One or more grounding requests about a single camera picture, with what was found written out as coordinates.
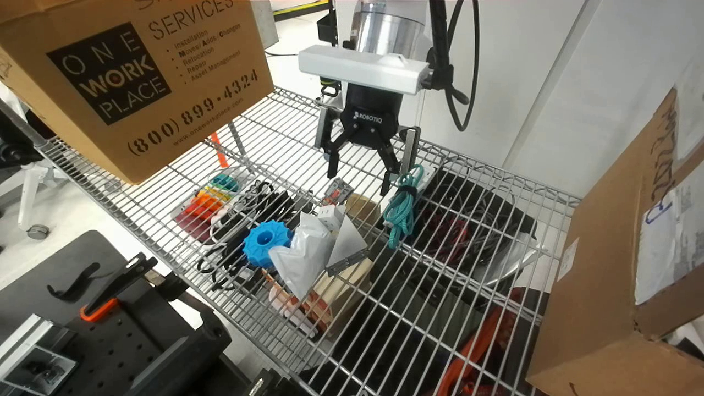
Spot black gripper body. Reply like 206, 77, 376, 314
333, 83, 405, 152

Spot red object under shelf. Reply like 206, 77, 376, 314
432, 287, 546, 396

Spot small brown cube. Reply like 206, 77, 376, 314
343, 191, 383, 230

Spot gray wedge block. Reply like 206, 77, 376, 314
323, 213, 372, 276

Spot black background stand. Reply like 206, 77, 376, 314
315, 6, 341, 99

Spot white plastic bag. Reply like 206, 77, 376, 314
267, 204, 347, 301

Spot blue gear-shaped knob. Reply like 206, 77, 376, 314
243, 218, 295, 271

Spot orange stick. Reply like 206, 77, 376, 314
206, 131, 233, 171

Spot white plastic sheet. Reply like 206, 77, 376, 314
479, 228, 551, 285

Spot black scissors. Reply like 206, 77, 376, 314
196, 239, 251, 295

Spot printed cardboard box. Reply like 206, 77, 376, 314
0, 0, 276, 185

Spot plain brown cardboard box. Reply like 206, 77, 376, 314
525, 85, 704, 396

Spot black hook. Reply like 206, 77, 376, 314
46, 261, 104, 301

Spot white paper label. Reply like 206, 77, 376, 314
634, 163, 704, 306

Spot black perforated workbench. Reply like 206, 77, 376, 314
0, 228, 251, 396

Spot teal cable bundle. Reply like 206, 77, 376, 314
380, 163, 427, 251

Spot metal wire shelf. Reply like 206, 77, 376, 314
35, 85, 580, 396

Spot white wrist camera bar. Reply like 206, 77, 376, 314
298, 41, 432, 97

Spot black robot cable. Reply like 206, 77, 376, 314
427, 0, 481, 133

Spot orange-handled clamp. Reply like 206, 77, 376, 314
77, 251, 161, 325

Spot aluminium rail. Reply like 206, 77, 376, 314
0, 313, 56, 380

